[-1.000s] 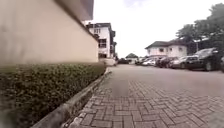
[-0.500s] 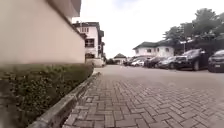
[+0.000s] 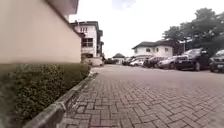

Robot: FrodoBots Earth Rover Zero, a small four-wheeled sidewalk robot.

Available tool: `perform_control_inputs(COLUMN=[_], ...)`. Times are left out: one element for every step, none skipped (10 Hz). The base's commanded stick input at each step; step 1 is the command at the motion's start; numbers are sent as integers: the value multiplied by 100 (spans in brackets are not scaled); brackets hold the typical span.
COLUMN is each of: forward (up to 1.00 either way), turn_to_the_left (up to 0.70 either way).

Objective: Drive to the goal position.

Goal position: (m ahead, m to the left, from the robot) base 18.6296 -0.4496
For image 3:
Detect trimmed green hedge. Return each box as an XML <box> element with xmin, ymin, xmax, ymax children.
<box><xmin>0</xmin><ymin>62</ymin><xmax>92</xmax><ymax>128</ymax></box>

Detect grey concrete kerb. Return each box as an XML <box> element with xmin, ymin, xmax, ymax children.
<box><xmin>22</xmin><ymin>71</ymin><xmax>98</xmax><ymax>128</ymax></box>

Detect grey brick paved road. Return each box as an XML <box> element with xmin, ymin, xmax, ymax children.
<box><xmin>60</xmin><ymin>64</ymin><xmax>224</xmax><ymax>128</ymax></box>

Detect white house with dark roof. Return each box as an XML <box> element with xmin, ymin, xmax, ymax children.
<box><xmin>131</xmin><ymin>40</ymin><xmax>179</xmax><ymax>58</ymax></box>

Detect white multi-storey building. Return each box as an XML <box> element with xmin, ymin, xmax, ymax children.
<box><xmin>69</xmin><ymin>20</ymin><xmax>105</xmax><ymax>60</ymax></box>

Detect small distant building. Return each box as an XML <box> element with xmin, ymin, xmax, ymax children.
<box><xmin>111</xmin><ymin>52</ymin><xmax>126</xmax><ymax>65</ymax></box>

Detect large green trees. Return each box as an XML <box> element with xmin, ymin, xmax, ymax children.
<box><xmin>162</xmin><ymin>7</ymin><xmax>224</xmax><ymax>54</ymax></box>

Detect row of parked cars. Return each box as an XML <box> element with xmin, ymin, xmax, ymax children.
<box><xmin>121</xmin><ymin>47</ymin><xmax>224</xmax><ymax>74</ymax></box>

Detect beige building wall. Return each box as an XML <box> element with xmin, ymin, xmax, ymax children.
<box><xmin>0</xmin><ymin>0</ymin><xmax>83</xmax><ymax>65</ymax></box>

